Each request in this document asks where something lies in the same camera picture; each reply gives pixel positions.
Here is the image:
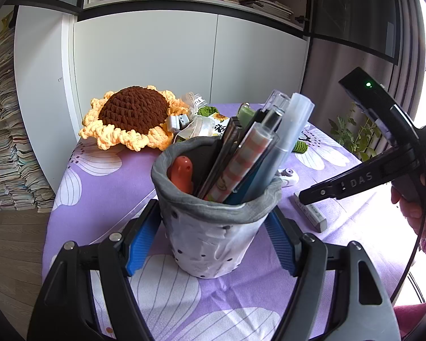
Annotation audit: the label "grey curtain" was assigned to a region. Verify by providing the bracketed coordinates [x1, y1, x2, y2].
[387, 0, 426, 139]

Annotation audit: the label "clear capped pen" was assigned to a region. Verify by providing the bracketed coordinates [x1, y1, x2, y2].
[261, 90, 292, 130]

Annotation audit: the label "wide black framed glass door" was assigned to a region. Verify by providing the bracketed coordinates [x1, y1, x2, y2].
[305, 0, 403, 66]

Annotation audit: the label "red checked pen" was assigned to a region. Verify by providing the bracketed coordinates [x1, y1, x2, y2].
[204, 121, 279, 201]

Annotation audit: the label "purple floral tablecloth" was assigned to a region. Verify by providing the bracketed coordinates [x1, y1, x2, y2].
[42, 103, 421, 341]

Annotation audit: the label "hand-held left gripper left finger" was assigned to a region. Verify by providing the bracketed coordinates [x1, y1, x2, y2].
[26, 199, 162, 341]

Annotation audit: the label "white grey charger plug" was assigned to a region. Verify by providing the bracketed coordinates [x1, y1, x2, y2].
[165, 114, 191, 133]

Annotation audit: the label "black labelled marker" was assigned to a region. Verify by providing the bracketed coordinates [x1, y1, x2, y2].
[195, 117, 244, 197]

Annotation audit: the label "black cable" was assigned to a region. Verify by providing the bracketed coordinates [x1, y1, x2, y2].
[394, 142, 426, 308]

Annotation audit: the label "crochet sunflower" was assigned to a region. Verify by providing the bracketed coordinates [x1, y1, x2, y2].
[79, 85, 192, 151]

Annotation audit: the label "tall pile of worn books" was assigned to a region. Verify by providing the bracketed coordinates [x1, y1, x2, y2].
[0, 28, 57, 214]

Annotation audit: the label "frosted translucent pen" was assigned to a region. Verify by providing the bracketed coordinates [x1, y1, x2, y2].
[248, 92, 315, 199]

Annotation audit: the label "person's pink clothed leg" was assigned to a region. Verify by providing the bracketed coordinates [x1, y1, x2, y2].
[392, 300, 426, 341]

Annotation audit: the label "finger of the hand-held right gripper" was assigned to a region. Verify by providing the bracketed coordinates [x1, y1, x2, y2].
[298, 142, 421, 205]

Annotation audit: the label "white correction tape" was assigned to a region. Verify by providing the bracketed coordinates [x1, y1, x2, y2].
[277, 168, 299, 188]

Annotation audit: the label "books on shelf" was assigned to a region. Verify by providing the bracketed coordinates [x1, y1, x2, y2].
[239, 0, 295, 20]

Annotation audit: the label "person's right hand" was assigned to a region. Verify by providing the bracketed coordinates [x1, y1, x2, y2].
[390, 156, 426, 247]

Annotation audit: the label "white cabinet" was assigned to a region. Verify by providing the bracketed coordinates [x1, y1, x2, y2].
[12, 0, 311, 192]

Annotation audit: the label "grey fabric pen holder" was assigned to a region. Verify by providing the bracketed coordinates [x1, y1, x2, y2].
[151, 136, 284, 278]

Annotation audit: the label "green potted plant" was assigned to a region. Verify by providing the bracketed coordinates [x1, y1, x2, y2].
[328, 103, 382, 162]

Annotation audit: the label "thick blue pen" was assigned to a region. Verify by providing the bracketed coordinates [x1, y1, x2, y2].
[231, 176, 260, 205]

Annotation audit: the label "grey white eraser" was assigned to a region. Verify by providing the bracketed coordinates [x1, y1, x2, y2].
[294, 191, 328, 233]

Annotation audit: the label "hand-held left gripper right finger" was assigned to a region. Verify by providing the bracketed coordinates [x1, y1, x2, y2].
[264, 206, 402, 341]

